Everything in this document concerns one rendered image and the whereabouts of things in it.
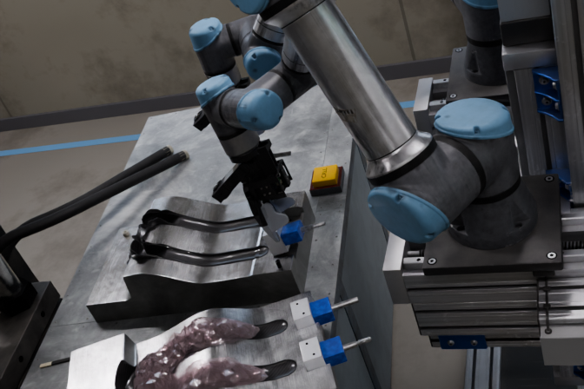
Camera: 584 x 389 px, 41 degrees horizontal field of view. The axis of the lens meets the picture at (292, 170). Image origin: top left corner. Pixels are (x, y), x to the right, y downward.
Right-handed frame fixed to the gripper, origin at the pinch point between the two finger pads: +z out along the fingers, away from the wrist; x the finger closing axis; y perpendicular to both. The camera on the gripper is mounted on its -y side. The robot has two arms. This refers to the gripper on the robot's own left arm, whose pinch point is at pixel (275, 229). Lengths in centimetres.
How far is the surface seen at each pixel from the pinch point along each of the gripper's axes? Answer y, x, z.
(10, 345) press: -72, -8, 7
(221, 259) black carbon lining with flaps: -15.4, 0.6, 3.9
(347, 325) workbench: -0.9, 13.2, 39.0
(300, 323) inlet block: 4.6, -19.3, 10.6
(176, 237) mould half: -25.1, 4.6, -2.2
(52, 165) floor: -193, 198, 39
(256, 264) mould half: -5.8, -3.9, 4.7
